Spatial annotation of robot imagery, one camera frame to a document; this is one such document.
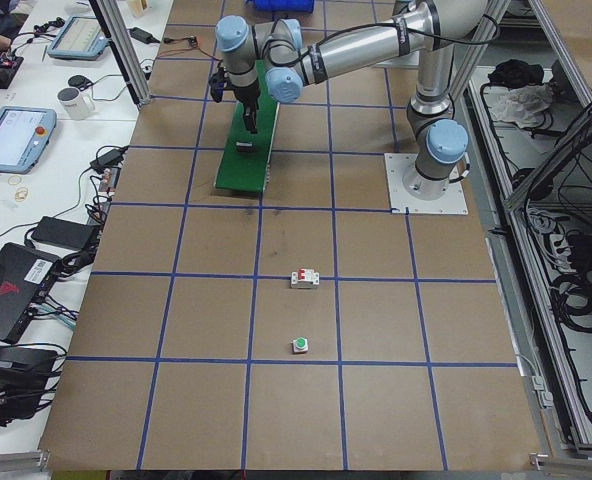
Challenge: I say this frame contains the green conveyor belt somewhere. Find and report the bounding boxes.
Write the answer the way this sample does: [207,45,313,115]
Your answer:
[215,61,279,193]

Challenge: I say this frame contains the near teach pendant tablet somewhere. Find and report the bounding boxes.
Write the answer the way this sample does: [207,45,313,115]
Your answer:
[0,106,57,174]

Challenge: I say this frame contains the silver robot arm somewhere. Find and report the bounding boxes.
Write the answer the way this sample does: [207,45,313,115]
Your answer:
[210,1,488,196]

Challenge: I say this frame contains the red conveyor power wire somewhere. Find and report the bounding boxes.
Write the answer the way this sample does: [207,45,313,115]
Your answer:
[163,35,227,64]

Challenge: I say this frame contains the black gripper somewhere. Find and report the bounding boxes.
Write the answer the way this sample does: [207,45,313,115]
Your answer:
[233,84,260,134]

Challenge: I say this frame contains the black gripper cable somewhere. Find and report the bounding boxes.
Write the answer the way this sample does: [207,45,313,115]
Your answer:
[260,14,502,66]

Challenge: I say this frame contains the blue plastic bin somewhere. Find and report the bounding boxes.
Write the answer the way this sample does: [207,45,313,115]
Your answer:
[250,0,315,13]

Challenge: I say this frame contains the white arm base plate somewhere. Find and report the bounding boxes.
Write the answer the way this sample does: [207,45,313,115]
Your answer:
[384,153,468,215]

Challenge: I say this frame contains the far teach pendant tablet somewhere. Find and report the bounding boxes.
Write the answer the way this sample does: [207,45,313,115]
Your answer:
[46,16,108,61]

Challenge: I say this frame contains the green push button switch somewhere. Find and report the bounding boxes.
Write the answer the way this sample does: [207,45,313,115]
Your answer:
[291,337,309,355]

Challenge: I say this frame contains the teach pendant tablet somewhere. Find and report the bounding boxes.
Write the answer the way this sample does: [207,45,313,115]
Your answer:
[0,106,57,174]
[46,16,108,61]

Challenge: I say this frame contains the aluminium frame post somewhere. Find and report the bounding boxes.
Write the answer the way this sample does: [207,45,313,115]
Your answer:
[90,0,151,108]

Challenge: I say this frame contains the black power brick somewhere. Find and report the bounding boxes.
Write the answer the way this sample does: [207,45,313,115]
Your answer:
[30,216,100,251]

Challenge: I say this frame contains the white mug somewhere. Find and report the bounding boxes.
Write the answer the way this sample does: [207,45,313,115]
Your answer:
[57,87,95,120]

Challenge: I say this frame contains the white red circuit breaker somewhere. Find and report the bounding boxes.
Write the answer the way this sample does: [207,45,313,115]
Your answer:
[290,268,320,289]

